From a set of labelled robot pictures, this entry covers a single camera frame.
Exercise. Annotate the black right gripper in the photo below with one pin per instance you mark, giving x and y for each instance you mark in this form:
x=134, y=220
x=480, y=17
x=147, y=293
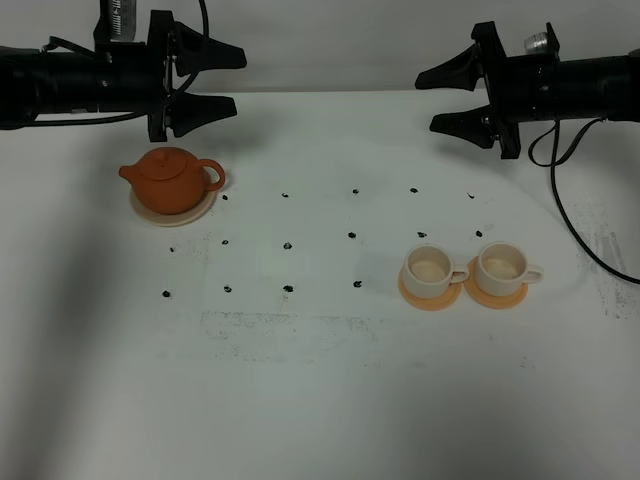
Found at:
x=510, y=83

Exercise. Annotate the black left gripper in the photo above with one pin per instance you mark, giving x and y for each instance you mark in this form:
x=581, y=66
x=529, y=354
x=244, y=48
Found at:
x=132, y=77

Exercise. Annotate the brown clay teapot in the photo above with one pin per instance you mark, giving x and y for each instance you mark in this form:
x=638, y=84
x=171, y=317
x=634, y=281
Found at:
x=171, y=180

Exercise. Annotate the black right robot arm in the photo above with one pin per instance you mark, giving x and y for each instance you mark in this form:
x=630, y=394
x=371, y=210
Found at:
x=606, y=87

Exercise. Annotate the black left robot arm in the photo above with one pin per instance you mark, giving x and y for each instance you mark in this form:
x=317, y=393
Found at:
x=42, y=87

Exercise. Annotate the beige teapot saucer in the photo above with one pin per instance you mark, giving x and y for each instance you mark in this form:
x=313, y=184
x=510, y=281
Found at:
x=173, y=220

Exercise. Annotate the right white teacup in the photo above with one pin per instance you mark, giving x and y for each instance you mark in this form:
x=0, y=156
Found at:
x=502, y=269

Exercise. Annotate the white teacup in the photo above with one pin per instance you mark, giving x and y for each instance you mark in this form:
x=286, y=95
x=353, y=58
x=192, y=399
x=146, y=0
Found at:
x=502, y=269
x=428, y=271

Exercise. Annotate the left white teacup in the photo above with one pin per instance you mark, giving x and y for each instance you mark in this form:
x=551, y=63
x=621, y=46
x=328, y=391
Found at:
x=428, y=271

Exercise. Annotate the right orange coaster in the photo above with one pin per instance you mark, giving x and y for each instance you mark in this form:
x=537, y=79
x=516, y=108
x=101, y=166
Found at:
x=491, y=301

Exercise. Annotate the orange coaster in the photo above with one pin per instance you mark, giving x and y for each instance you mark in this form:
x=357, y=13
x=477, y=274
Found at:
x=491, y=301
x=448, y=298

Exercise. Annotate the left orange coaster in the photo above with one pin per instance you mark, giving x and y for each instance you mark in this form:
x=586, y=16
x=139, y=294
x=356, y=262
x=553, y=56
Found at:
x=448, y=298

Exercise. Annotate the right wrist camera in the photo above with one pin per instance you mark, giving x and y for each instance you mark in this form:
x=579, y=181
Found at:
x=544, y=43

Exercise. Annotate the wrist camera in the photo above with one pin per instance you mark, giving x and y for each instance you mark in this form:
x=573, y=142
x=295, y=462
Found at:
x=116, y=22
x=544, y=43

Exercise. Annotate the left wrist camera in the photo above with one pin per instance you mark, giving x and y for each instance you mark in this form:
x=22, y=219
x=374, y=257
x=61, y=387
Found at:
x=116, y=22

